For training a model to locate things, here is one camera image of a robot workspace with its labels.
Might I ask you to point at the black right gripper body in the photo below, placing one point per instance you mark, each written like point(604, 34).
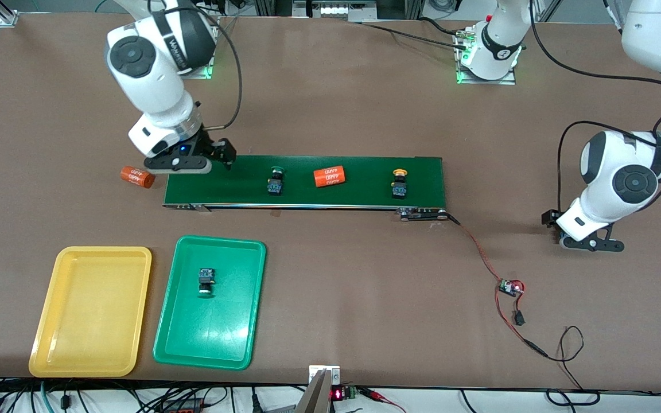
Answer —
point(205, 147)

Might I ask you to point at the green push button switch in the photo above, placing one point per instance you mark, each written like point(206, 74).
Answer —
point(206, 281)
point(275, 180)

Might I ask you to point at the orange 4680 cylinder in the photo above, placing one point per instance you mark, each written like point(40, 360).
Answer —
point(330, 176)
point(137, 176)

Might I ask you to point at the yellow push button switch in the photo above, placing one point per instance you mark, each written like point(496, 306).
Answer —
point(399, 183)

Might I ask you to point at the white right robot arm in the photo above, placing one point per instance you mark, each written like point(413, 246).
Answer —
point(152, 86)

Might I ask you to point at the small motor controller board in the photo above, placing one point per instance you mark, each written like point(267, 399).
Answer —
point(509, 287)

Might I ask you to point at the green conveyor belt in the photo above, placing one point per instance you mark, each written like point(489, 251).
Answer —
point(365, 195)

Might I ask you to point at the white power strip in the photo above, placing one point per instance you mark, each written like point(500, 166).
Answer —
point(330, 8)

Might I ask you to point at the green plastic tray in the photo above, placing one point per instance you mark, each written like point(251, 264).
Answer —
point(221, 332)

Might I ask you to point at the yellow plastic tray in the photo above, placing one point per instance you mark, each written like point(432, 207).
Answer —
point(92, 312)

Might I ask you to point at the white mounting plate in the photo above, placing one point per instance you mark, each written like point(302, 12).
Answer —
point(336, 373)

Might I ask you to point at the red clip lead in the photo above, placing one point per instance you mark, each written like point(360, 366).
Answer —
point(382, 398)

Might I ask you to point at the orange device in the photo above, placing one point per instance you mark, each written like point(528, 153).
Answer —
point(181, 407)

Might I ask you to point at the red digit display module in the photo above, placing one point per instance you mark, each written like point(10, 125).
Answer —
point(342, 394)

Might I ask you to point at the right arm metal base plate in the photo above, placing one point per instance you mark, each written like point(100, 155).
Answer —
point(201, 74)

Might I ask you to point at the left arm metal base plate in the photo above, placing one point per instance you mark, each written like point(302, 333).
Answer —
point(505, 80)

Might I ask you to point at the aluminium profile post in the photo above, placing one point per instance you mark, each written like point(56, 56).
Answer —
point(4, 12)

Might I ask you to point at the grey metal camera bracket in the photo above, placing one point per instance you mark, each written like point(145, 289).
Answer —
point(314, 396)

